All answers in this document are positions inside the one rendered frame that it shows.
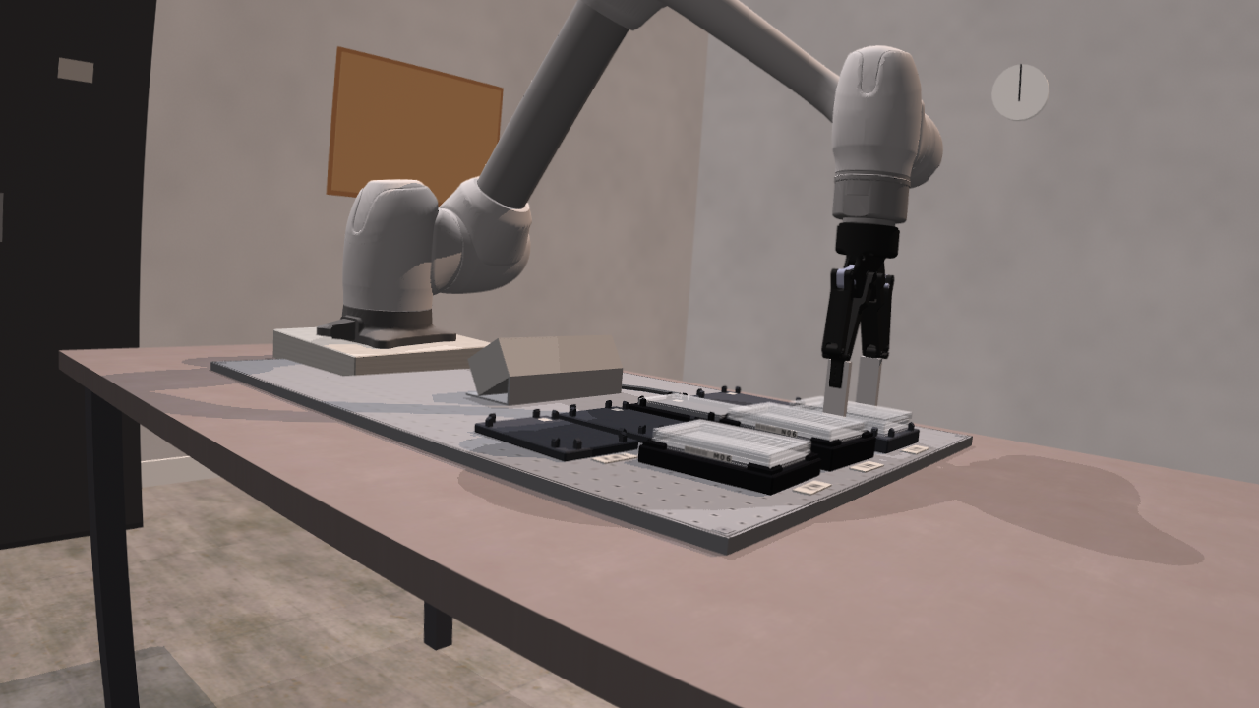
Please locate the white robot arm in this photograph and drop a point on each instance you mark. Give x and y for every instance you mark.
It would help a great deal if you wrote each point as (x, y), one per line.
(401, 247)

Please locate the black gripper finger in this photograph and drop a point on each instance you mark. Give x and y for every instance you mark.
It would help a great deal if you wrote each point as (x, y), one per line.
(841, 329)
(873, 325)

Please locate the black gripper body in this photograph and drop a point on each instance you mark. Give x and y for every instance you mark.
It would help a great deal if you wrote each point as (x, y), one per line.
(861, 241)

